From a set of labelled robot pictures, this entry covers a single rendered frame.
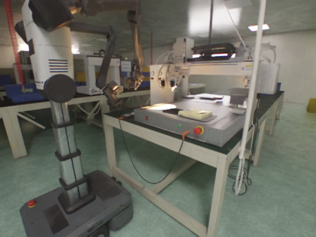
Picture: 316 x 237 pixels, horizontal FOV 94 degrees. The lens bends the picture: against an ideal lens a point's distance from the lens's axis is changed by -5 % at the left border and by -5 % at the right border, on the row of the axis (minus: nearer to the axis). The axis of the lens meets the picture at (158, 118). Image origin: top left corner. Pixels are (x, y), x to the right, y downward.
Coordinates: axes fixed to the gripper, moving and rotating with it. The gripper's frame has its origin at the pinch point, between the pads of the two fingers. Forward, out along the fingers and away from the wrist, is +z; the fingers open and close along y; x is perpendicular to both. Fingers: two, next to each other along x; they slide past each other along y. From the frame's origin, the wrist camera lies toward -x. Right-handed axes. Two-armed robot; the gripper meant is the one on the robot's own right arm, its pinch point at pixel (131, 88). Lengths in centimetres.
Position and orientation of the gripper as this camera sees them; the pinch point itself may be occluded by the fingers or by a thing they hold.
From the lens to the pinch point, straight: 142.1
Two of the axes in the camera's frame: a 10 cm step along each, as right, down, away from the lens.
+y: -7.5, -1.9, 6.4
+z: -1.7, 9.8, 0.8
